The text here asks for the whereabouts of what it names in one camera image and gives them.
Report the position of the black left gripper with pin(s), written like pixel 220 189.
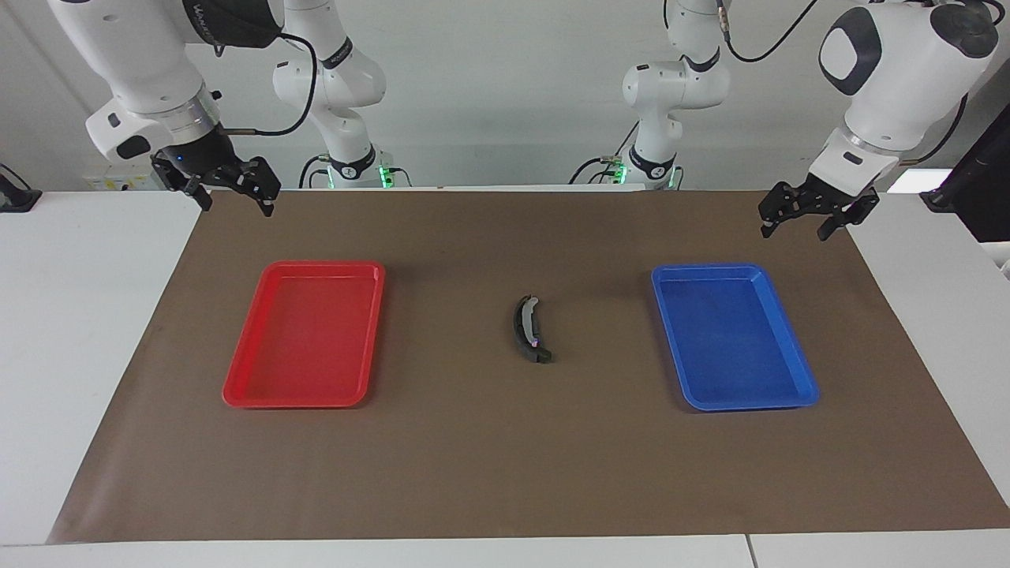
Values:
pixel 821 197

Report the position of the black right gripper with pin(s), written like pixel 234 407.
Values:
pixel 213 170

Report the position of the dark brake pad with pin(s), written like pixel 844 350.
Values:
pixel 543 356

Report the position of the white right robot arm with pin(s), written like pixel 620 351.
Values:
pixel 134 55

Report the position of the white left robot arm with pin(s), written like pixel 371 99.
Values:
pixel 899 63

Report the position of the yellow labelled box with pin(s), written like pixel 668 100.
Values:
pixel 118 183

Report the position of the blue plastic tray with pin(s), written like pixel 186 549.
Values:
pixel 734 347

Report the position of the red plastic tray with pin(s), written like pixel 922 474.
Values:
pixel 308 339

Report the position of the black monitor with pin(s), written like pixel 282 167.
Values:
pixel 978 181

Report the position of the small black desk device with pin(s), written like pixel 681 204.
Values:
pixel 16 197

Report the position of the brown table mat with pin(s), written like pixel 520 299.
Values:
pixel 505 473

